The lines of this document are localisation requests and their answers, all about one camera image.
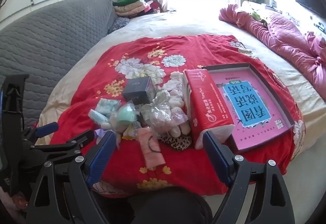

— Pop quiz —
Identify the green cloth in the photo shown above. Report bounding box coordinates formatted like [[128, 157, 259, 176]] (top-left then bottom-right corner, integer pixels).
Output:
[[251, 8, 268, 22]]

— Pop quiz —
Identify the red tissue pack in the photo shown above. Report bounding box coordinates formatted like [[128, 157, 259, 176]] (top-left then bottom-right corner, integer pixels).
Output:
[[182, 69, 235, 150]]

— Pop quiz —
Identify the dark patterned pillow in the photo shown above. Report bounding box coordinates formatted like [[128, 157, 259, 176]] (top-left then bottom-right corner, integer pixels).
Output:
[[108, 17, 130, 34]]

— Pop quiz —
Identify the plush bear purple dress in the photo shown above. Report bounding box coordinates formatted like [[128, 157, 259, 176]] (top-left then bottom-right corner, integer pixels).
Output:
[[165, 109, 191, 138]]

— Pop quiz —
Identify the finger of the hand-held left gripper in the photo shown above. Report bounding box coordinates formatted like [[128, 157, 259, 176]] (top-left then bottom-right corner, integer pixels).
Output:
[[22, 123, 59, 143], [29, 129, 95, 163]]

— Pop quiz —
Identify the pink quilt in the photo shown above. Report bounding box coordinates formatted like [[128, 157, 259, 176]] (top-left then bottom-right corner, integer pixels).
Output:
[[219, 4, 326, 102]]

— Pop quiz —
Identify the light blue tissue packet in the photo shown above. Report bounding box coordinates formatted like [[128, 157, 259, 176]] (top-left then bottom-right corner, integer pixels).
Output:
[[88, 109, 111, 126]]

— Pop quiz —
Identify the leopard print scrunchie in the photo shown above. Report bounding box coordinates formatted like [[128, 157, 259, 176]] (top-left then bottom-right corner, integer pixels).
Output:
[[159, 135, 193, 152]]

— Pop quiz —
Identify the green print tissue packet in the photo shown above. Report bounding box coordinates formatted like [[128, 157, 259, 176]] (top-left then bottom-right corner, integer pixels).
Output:
[[96, 99, 121, 115]]

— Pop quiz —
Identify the bed with cream sheet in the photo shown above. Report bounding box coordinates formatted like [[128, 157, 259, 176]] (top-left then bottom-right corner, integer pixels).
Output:
[[33, 6, 326, 196]]

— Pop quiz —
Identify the white floral scrunchie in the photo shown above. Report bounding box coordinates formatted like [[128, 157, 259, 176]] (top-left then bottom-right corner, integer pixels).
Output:
[[141, 91, 176, 138]]

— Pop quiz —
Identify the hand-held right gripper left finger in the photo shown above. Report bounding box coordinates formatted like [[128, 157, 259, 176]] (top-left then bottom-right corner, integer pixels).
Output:
[[25, 131, 118, 224]]

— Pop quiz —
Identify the grey quilted headboard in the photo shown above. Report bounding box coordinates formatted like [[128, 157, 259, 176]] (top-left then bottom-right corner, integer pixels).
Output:
[[0, 0, 119, 143]]

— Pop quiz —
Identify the black hair tie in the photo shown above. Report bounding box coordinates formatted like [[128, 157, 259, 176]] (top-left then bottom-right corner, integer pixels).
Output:
[[146, 136, 161, 153]]

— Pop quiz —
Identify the person's left hand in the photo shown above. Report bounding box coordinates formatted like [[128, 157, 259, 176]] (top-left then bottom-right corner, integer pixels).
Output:
[[0, 183, 28, 217]]

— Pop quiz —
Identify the dark square box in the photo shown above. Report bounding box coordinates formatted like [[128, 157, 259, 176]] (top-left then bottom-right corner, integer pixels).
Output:
[[122, 77, 156, 106]]

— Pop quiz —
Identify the pile of folded clothes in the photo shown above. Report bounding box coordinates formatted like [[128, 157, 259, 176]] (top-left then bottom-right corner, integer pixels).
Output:
[[113, 0, 161, 19]]

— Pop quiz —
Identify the green sponge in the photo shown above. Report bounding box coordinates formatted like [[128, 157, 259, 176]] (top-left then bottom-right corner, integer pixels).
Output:
[[113, 103, 140, 138]]

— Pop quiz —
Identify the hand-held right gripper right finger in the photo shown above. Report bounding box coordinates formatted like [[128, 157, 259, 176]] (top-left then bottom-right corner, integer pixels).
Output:
[[202, 130, 307, 224]]

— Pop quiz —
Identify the pink cloth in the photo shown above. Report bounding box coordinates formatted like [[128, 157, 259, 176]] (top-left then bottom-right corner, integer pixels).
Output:
[[136, 128, 163, 170]]

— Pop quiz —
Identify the pink box tray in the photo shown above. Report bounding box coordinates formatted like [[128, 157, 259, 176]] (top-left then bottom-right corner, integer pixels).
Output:
[[201, 63, 296, 152]]

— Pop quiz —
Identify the red floral blanket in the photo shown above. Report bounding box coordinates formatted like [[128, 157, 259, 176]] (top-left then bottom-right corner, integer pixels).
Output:
[[50, 34, 305, 197]]

